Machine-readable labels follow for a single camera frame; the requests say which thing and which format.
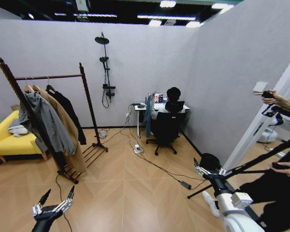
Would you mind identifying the ceiling light panel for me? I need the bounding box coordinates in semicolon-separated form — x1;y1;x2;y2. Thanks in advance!
211;2;234;13
148;19;163;28
185;21;204;29
159;0;177;8

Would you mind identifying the yellow sofa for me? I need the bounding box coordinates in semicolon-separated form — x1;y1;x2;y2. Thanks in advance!
0;110;50;163

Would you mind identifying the wooden clothes hanger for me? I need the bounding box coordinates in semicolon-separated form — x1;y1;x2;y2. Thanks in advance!
31;76;42;92
23;76;33;94

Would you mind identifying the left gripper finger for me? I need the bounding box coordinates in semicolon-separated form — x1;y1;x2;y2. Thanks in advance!
55;185;75;212
32;189;52;216

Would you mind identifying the black clothes hanger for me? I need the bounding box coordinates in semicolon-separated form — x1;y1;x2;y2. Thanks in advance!
44;75;57;92

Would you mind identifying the white round appliance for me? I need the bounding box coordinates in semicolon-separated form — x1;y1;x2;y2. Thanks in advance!
259;128;279;144

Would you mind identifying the black office chair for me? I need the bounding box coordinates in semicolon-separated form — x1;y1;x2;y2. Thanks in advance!
145;101;186;156

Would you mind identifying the thin black floor cable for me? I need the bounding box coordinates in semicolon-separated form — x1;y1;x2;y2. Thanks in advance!
55;172;73;232

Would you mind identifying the standing person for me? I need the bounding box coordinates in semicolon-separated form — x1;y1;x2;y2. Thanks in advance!
239;96;290;232

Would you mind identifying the seated person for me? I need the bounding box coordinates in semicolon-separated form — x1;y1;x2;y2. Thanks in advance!
151;87;186;120

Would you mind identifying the black garment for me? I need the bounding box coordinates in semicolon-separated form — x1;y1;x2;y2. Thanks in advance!
46;89;87;145

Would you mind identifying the pale wall box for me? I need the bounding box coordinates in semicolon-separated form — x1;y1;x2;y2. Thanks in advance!
253;81;269;93

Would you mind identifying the dark wooden clothes rack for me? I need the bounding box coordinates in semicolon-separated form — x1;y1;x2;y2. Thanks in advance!
0;57;109;184

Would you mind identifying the camel long coat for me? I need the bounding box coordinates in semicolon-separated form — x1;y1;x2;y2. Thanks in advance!
31;84;88;174

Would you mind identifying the grey hooded jacket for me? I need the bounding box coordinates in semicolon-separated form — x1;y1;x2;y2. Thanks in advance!
18;91;77;155

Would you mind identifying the black round object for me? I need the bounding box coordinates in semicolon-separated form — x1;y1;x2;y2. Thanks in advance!
199;153;223;174

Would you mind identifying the grey crumpled cloth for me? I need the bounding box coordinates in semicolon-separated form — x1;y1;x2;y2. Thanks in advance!
7;118;29;137

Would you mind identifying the black tripod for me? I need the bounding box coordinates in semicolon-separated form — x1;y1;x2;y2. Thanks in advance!
187;137;290;200

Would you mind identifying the open laptop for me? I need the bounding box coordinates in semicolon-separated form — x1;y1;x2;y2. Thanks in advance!
147;92;164;104

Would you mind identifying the long black floor cable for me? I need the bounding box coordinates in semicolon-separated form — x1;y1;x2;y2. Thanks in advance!
131;141;206;190

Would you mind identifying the black shower set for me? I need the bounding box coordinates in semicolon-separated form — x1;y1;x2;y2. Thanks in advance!
94;31;116;109

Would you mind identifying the black strapped arm device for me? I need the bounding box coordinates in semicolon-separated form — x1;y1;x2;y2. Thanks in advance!
261;104;285;126

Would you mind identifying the white shoe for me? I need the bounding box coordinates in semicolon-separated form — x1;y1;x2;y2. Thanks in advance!
202;190;221;218

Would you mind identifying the blue denim jacket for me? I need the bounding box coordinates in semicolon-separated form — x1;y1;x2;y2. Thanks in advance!
143;94;156;138

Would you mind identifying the white desk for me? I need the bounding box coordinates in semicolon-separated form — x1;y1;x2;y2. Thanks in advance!
129;102;191;139

